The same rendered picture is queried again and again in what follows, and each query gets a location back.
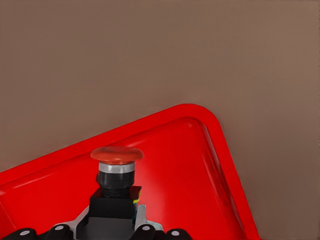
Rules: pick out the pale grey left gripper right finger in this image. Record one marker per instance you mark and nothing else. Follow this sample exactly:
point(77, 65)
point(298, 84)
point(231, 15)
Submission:
point(147, 231)

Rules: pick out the red mushroom push-button switch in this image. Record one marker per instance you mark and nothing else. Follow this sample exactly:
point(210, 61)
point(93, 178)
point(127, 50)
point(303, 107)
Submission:
point(113, 200)

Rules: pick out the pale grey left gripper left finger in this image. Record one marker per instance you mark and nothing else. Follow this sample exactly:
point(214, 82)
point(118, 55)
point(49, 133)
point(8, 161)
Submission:
point(60, 231)

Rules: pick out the red plastic tray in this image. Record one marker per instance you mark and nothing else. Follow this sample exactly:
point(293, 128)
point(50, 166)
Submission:
point(180, 175)

